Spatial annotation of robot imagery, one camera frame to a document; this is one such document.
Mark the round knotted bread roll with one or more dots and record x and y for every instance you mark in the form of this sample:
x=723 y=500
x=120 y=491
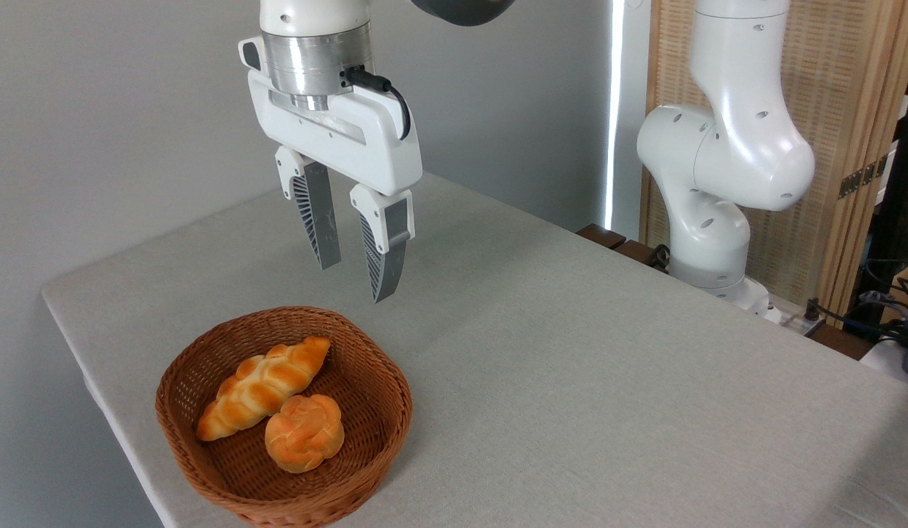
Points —
x=304 y=434

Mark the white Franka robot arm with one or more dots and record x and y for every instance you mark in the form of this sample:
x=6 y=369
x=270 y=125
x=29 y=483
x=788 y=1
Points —
x=733 y=147

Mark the long braided bread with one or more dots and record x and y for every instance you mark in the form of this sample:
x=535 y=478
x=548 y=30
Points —
x=263 y=385

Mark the grey tablecloth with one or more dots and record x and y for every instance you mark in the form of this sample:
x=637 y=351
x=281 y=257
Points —
x=571 y=367

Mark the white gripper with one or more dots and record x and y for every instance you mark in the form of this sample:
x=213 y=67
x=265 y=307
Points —
x=337 y=136

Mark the bamboo folding screen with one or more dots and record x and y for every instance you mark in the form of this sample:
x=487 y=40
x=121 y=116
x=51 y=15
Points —
x=835 y=88

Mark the brown wicker basket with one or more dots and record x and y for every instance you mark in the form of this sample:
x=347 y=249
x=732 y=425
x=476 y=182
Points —
x=370 y=381

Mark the metal screen hinge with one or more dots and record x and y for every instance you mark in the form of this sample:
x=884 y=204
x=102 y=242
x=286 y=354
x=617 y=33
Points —
x=861 y=178

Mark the dark brown wooden block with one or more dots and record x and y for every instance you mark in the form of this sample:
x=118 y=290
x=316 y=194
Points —
x=636 y=253
x=601 y=235

